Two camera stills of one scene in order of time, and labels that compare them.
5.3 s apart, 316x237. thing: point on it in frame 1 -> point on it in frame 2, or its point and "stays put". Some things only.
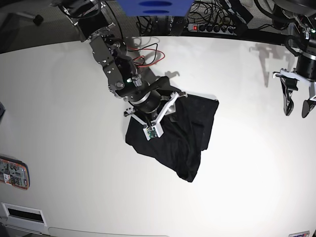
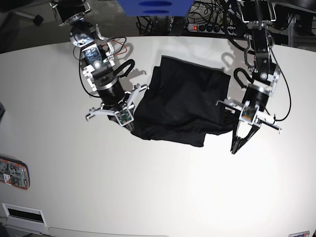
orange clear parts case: x=15 y=173 stays put
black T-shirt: x=185 y=136 -> x=184 y=101
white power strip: x=212 y=28 stays put
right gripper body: x=305 y=71 -> x=252 y=109
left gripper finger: x=182 y=94 -> x=86 y=115
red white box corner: x=304 y=234 stays put
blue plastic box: x=156 y=8 stays put
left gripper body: x=152 y=108 -> x=118 y=104
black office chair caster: x=38 y=19 stays put
